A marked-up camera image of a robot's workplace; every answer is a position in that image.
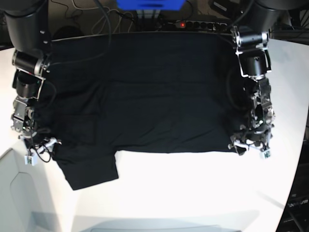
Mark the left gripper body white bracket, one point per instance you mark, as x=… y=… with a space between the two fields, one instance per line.
x=252 y=138

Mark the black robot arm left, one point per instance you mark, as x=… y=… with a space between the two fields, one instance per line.
x=250 y=35

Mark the black T-shirt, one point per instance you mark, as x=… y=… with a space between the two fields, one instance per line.
x=152 y=92

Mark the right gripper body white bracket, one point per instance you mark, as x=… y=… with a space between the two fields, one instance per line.
x=43 y=151

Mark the blue box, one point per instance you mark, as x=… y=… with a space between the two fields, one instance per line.
x=173 y=5

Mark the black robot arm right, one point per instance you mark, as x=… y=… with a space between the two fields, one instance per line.
x=27 y=24

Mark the white bin at table corner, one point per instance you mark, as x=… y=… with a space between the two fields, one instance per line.
x=32 y=198

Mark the black power strip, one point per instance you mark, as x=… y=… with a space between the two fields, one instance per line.
x=207 y=26

